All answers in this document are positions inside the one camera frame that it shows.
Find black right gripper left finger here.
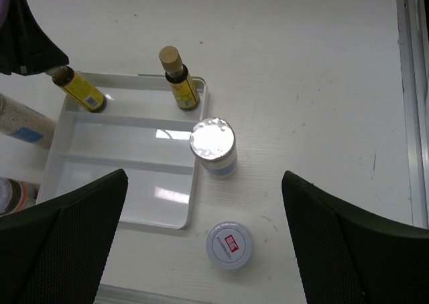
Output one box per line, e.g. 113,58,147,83
1,169,128,303

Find silver-lid spice jar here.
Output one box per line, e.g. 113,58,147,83
190,117,238,179
1,94,56,150

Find right pale white-lid jar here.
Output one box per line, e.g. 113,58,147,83
206,221,253,270

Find white three-compartment tray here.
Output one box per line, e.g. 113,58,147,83
38,72,209,230

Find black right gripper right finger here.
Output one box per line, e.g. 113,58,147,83
282,171,428,303

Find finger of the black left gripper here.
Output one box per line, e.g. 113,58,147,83
1,0,69,76

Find right aluminium frame rail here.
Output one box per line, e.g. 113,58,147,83
396,0,428,229

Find left dark white-lid jar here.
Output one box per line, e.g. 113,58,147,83
0,177,40,216

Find yellow sauce bottle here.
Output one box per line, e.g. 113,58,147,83
45,66,107,113
158,46,200,111

